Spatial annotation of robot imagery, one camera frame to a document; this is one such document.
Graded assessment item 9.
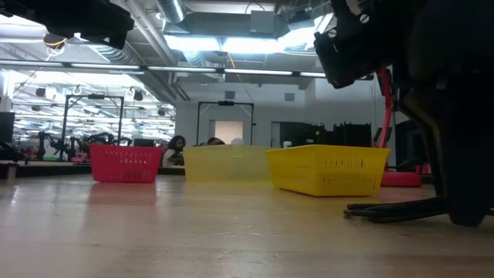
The black background monitor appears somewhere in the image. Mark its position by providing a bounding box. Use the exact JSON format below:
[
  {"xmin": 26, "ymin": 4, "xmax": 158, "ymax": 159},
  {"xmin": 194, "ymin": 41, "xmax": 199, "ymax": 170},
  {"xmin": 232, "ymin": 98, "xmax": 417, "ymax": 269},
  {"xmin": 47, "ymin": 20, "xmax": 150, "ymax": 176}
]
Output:
[{"xmin": 0, "ymin": 111, "xmax": 15, "ymax": 144}]

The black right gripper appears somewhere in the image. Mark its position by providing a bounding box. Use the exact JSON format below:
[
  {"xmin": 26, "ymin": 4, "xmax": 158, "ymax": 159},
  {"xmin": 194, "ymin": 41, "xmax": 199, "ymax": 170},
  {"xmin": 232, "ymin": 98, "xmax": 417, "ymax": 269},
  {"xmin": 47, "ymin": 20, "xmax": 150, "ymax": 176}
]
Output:
[{"xmin": 314, "ymin": 0, "xmax": 425, "ymax": 89}]

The black cable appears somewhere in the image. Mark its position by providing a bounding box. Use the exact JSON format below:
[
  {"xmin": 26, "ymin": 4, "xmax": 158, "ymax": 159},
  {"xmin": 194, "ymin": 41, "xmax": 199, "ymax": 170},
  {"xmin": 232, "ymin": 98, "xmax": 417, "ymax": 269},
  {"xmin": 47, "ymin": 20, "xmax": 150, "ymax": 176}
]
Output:
[{"xmin": 343, "ymin": 195, "xmax": 494, "ymax": 224}]

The red plastic basket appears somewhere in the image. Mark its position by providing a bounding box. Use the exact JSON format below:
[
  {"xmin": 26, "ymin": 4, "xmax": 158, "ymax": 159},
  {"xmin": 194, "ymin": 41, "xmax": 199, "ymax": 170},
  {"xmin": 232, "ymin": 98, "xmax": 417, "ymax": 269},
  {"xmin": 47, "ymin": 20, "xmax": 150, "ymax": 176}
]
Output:
[{"xmin": 88, "ymin": 144, "xmax": 164, "ymax": 184}]

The small yellow plastic basket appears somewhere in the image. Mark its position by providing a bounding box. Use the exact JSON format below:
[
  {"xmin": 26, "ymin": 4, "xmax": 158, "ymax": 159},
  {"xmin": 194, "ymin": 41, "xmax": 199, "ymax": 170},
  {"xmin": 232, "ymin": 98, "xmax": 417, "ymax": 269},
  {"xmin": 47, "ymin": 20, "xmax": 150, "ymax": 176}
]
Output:
[{"xmin": 265, "ymin": 144, "xmax": 391, "ymax": 198}]

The red desk lamp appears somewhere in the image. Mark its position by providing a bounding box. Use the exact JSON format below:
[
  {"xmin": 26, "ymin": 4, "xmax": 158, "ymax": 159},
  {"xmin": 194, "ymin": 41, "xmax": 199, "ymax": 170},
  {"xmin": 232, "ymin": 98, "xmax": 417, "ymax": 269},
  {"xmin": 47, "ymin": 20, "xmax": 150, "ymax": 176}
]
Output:
[{"xmin": 376, "ymin": 67, "xmax": 422, "ymax": 188}]

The person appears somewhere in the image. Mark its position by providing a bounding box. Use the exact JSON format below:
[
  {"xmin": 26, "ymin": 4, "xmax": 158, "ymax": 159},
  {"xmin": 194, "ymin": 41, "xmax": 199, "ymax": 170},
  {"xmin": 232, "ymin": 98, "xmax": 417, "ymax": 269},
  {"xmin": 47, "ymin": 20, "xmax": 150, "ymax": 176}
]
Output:
[
  {"xmin": 198, "ymin": 137, "xmax": 227, "ymax": 147},
  {"xmin": 161, "ymin": 134, "xmax": 187, "ymax": 168}
]

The black background rig frame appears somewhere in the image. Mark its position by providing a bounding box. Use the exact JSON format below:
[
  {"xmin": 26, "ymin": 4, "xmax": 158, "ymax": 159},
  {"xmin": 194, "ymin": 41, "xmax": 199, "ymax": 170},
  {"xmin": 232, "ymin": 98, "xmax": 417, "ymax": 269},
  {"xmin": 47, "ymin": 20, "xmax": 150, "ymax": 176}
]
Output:
[
  {"xmin": 197, "ymin": 100, "xmax": 255, "ymax": 147},
  {"xmin": 63, "ymin": 93, "xmax": 125, "ymax": 161}
]

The dark background table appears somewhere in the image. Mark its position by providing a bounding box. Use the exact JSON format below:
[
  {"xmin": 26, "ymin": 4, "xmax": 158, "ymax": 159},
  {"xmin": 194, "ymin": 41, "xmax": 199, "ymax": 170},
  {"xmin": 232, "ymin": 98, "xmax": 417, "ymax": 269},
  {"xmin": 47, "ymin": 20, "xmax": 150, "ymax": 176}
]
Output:
[{"xmin": 0, "ymin": 160, "xmax": 93, "ymax": 179}]

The silver round air duct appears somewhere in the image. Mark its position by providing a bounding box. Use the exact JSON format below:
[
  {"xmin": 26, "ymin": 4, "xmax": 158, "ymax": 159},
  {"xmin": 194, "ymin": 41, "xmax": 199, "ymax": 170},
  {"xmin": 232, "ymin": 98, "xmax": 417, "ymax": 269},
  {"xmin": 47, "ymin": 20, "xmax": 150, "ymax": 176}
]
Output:
[{"xmin": 157, "ymin": 0, "xmax": 187, "ymax": 24}]

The black equipment row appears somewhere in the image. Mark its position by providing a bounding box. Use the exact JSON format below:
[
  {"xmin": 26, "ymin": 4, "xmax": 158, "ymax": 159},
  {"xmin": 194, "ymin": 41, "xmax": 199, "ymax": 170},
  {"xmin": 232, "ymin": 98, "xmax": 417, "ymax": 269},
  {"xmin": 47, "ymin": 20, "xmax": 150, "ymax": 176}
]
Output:
[{"xmin": 277, "ymin": 121, "xmax": 374, "ymax": 147}]

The long ceiling tube light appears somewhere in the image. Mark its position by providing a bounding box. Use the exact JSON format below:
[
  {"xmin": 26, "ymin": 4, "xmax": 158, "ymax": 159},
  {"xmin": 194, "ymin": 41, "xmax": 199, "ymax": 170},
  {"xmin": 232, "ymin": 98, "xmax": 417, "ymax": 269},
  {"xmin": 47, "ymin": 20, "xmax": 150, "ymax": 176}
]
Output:
[{"xmin": 144, "ymin": 64, "xmax": 329, "ymax": 80}]

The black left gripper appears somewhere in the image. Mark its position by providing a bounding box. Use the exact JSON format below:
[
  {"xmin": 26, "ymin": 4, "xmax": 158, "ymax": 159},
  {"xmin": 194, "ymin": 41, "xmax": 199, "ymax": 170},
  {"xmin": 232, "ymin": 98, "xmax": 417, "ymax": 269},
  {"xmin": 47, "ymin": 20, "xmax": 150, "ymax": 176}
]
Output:
[{"xmin": 0, "ymin": 0, "xmax": 135, "ymax": 49}]

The translucent yellow plastic bin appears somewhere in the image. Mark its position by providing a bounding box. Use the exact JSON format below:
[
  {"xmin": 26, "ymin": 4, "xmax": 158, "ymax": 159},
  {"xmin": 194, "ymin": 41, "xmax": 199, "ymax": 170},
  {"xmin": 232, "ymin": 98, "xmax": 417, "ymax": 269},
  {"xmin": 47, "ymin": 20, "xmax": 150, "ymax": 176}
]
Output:
[{"xmin": 183, "ymin": 144, "xmax": 277, "ymax": 182}]

